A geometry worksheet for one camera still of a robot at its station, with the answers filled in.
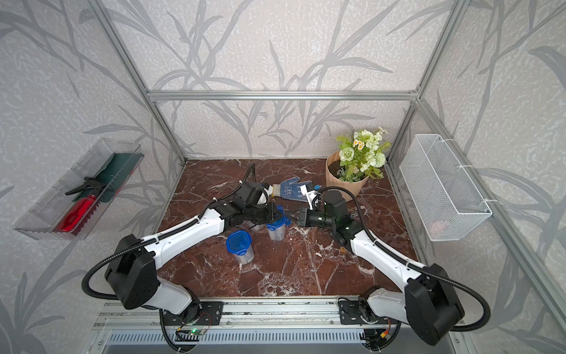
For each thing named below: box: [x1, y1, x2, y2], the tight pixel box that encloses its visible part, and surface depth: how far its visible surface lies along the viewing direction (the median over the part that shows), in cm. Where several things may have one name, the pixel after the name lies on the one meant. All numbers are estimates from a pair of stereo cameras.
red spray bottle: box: [62, 194, 97, 232], surface depth 61 cm
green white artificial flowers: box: [335, 126, 392, 183], surface depth 87 cm
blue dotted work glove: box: [271, 176, 313, 202], surface depth 110 cm
